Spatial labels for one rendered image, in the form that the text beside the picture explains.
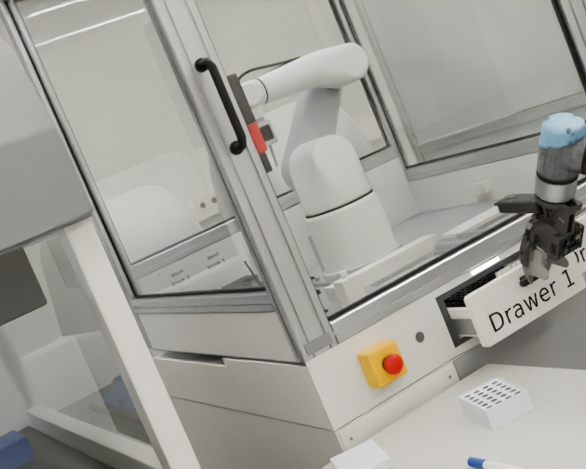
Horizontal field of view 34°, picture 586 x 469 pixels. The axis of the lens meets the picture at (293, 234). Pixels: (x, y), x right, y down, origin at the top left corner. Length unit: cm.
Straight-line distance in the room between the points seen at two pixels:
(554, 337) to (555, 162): 55
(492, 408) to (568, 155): 45
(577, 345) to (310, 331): 67
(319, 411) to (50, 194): 74
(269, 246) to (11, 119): 59
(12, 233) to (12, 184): 7
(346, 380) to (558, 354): 54
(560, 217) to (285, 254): 51
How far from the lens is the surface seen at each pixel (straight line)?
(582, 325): 223
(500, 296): 194
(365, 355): 184
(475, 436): 169
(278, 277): 180
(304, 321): 182
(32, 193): 140
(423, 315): 196
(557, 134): 171
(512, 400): 170
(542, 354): 215
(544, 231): 182
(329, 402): 185
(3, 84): 145
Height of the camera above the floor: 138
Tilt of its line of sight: 6 degrees down
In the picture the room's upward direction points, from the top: 23 degrees counter-clockwise
